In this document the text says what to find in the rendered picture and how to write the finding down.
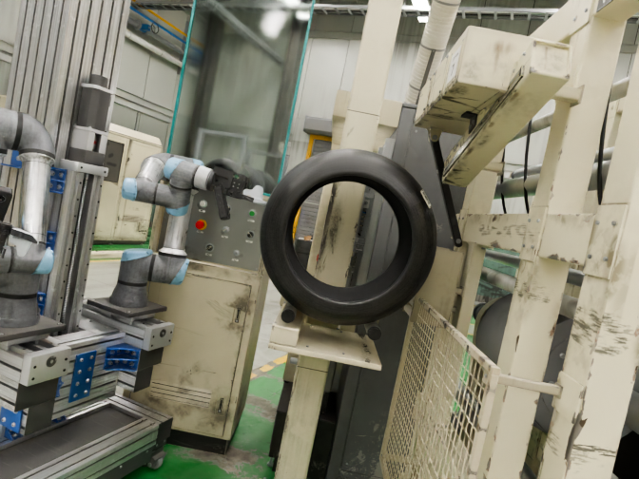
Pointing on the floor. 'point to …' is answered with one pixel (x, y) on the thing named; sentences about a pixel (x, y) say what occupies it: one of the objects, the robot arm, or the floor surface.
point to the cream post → (340, 228)
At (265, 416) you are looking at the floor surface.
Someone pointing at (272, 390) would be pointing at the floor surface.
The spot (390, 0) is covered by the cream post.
